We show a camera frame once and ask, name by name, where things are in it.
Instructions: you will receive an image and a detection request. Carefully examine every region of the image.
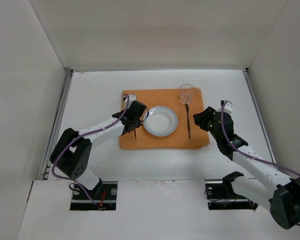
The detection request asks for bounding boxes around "orange cloth placemat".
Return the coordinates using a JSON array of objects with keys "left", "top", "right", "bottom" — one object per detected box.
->
[{"left": 118, "top": 87, "right": 211, "bottom": 151}]

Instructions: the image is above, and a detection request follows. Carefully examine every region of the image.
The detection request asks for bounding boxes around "white paper bowl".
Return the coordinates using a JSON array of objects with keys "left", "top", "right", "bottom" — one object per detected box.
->
[{"left": 143, "top": 106, "right": 179, "bottom": 137}]

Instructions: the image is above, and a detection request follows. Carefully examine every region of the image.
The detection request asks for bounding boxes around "black plastic knife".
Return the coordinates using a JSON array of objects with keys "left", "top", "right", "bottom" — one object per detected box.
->
[{"left": 184, "top": 103, "right": 191, "bottom": 139}]

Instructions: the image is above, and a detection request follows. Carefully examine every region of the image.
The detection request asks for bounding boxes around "clear plastic cup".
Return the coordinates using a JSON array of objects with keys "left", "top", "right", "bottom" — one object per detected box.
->
[{"left": 179, "top": 83, "right": 196, "bottom": 105}]

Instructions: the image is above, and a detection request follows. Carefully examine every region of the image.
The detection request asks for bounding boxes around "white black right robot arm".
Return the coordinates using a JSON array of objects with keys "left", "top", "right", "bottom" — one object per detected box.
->
[{"left": 193, "top": 101, "right": 300, "bottom": 230}]

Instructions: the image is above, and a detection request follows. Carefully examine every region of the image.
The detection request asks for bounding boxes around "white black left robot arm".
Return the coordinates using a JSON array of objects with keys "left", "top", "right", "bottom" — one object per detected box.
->
[{"left": 49, "top": 94, "right": 147, "bottom": 202}]

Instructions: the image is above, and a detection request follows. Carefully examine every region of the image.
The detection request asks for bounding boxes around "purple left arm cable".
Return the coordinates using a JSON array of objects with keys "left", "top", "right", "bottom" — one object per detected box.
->
[{"left": 51, "top": 93, "right": 131, "bottom": 206}]

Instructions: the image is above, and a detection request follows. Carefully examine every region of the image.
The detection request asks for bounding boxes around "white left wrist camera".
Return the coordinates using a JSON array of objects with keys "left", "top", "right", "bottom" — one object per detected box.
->
[{"left": 122, "top": 93, "right": 137, "bottom": 105}]

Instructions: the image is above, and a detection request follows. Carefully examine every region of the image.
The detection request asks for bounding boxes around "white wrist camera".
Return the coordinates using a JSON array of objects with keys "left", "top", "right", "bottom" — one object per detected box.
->
[
  {"left": 122, "top": 93, "right": 137, "bottom": 105},
  {"left": 220, "top": 100, "right": 233, "bottom": 115}
]

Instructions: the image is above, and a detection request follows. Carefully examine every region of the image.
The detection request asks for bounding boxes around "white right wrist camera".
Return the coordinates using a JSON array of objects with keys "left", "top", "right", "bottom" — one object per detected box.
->
[{"left": 220, "top": 100, "right": 233, "bottom": 115}]

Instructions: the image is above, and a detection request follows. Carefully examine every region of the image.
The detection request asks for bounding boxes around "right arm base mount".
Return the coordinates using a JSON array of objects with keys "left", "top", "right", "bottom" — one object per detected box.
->
[{"left": 204, "top": 171, "right": 259, "bottom": 211}]

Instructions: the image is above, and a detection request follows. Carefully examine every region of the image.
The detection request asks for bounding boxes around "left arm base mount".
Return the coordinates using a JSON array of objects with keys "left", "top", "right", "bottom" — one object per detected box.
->
[{"left": 69, "top": 181, "right": 118, "bottom": 211}]

